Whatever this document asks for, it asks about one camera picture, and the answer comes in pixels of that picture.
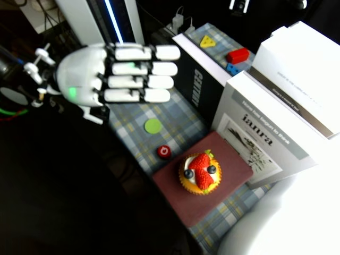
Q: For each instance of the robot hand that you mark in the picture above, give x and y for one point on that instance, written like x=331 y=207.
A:
x=79 y=74

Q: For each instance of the black and white box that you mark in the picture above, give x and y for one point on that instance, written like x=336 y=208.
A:
x=186 y=70

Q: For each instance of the white ianra box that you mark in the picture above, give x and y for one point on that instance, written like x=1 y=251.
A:
x=239 y=125

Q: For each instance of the maroon book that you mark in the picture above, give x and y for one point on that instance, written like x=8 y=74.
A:
x=231 y=170

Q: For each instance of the large white box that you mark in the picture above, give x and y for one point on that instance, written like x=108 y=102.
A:
x=300 y=66

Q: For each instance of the white pillar with blue light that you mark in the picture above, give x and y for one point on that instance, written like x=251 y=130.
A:
x=77 y=21

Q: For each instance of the green disc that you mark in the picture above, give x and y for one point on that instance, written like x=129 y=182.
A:
x=153 y=126

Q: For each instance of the plaid cloth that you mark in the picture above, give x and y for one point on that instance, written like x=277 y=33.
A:
x=172 y=119

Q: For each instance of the grey power adapter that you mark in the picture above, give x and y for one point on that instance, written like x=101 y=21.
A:
x=177 y=20

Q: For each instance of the red round button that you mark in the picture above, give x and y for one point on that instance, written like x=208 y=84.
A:
x=163 y=151

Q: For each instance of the white plug adapter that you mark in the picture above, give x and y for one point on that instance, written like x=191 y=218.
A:
x=190 y=27

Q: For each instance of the yellow triangle block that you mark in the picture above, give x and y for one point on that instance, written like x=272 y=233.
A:
x=207 y=42

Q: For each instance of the blue block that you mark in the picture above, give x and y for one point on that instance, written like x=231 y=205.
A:
x=233 y=69

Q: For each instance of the toy strawberry cupcake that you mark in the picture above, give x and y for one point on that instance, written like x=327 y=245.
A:
x=200 y=172

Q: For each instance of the red block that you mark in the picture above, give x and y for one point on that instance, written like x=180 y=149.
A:
x=237 y=55

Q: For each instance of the large white rounded object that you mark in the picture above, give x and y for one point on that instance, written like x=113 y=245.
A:
x=287 y=212

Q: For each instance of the white black camera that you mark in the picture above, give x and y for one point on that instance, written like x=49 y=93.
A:
x=239 y=5

